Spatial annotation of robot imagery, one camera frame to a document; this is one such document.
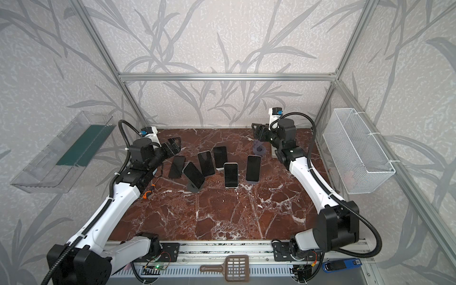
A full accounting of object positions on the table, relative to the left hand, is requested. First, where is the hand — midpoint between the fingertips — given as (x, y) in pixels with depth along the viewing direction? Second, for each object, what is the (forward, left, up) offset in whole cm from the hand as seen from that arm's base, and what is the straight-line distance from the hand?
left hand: (175, 140), depth 77 cm
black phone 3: (+6, -18, -20) cm, 27 cm away
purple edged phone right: (-1, -36, -22) cm, 42 cm away
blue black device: (-43, -67, -25) cm, 83 cm away
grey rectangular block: (+13, -49, -26) cm, 57 cm away
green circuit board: (-43, +4, -28) cm, 52 cm away
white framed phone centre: (-5, -24, -21) cm, 32 cm away
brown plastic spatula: (-43, -27, -28) cm, 58 cm away
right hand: (+7, -37, +4) cm, 38 cm away
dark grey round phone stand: (+16, -41, -26) cm, 51 cm away
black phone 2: (-1, -12, -17) cm, 21 cm away
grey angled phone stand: (-9, -3, -28) cm, 30 cm away
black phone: (-8, -6, -16) cm, 19 cm away
